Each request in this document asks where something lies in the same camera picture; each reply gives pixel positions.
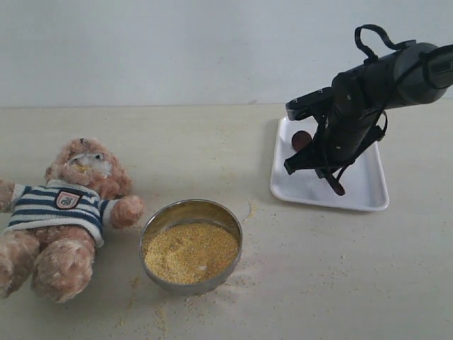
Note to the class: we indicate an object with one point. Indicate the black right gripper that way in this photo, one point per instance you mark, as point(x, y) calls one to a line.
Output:
point(339, 140)

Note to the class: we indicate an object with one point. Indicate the dark red wooden spoon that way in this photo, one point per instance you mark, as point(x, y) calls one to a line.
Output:
point(300, 140)

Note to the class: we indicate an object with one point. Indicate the teddy bear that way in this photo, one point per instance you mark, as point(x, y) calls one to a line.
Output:
point(55, 228)

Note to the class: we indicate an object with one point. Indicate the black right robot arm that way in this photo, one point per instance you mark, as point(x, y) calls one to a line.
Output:
point(347, 112)

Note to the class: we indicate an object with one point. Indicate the white plastic tray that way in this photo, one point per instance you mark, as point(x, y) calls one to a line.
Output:
point(364, 181)

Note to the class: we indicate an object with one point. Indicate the steel bowl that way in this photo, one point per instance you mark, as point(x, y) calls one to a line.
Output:
point(185, 212)

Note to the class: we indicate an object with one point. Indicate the yellow millet grains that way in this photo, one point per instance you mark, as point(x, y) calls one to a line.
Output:
point(190, 253)

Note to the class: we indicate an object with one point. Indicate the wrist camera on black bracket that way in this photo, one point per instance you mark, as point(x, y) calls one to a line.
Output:
point(315, 104)

